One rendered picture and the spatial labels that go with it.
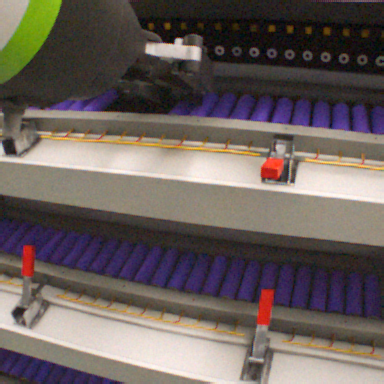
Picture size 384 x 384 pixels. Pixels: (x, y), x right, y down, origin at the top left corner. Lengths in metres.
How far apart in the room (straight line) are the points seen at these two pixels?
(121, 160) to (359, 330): 0.29
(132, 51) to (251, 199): 0.17
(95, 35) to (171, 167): 0.21
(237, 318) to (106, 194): 0.19
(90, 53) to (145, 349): 0.34
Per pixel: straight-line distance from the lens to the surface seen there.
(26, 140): 0.48
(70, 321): 0.53
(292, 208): 0.37
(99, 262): 0.56
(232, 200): 0.38
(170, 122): 0.43
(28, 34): 0.18
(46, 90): 0.21
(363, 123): 0.45
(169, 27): 0.54
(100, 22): 0.21
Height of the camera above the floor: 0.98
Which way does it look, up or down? 13 degrees down
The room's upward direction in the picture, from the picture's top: 3 degrees clockwise
